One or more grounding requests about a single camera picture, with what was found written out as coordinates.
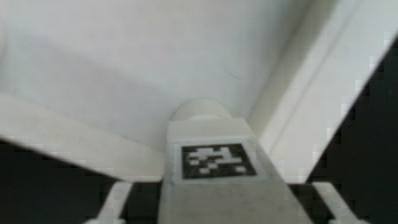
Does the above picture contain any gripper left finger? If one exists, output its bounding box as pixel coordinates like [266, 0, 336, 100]
[83, 181, 133, 224]

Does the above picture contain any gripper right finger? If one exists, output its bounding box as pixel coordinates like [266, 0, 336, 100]
[313, 182, 371, 224]

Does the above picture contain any white table leg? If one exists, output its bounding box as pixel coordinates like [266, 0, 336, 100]
[158, 99, 313, 224]

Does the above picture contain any white square table top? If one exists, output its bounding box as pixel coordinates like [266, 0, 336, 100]
[0, 0, 398, 183]

